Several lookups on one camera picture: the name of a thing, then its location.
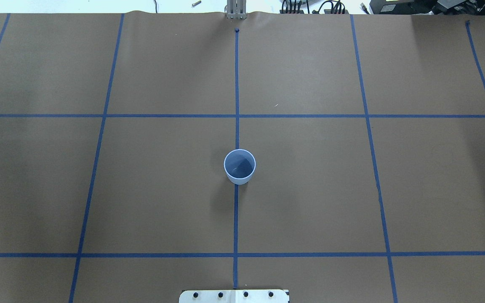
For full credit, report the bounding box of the black equipment box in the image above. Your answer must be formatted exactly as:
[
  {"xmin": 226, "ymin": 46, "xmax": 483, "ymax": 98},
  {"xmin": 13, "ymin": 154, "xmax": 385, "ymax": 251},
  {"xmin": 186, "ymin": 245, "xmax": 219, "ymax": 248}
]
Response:
[{"xmin": 369, "ymin": 0, "xmax": 485, "ymax": 16}]

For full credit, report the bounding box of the aluminium frame post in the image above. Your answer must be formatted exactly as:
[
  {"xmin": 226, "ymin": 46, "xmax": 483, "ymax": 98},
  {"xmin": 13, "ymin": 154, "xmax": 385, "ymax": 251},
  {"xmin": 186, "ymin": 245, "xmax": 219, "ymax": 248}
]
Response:
[{"xmin": 225, "ymin": 0, "xmax": 248, "ymax": 20}]

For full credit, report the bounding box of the brown paper table cover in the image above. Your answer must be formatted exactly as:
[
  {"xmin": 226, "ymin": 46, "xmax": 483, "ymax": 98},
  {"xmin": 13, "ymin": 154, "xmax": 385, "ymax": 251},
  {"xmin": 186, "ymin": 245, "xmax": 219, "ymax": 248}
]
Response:
[{"xmin": 0, "ymin": 11, "xmax": 485, "ymax": 303}]

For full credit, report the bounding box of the black power strip with plugs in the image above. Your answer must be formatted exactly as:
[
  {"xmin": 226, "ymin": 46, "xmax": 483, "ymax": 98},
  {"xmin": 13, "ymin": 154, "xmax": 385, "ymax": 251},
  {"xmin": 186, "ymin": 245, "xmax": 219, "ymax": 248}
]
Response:
[{"xmin": 278, "ymin": 0, "xmax": 349, "ymax": 15}]

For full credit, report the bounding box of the light blue plastic cup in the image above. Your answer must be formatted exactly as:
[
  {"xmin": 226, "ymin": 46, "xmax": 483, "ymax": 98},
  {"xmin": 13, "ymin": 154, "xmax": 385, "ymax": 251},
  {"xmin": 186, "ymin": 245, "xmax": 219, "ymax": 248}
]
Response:
[{"xmin": 223, "ymin": 149, "xmax": 257, "ymax": 186}]

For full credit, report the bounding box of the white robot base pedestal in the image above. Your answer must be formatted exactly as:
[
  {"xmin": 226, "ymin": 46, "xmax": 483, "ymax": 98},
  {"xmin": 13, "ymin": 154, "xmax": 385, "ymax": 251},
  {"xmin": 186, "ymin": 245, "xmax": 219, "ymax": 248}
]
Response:
[{"xmin": 179, "ymin": 289, "xmax": 290, "ymax": 303}]

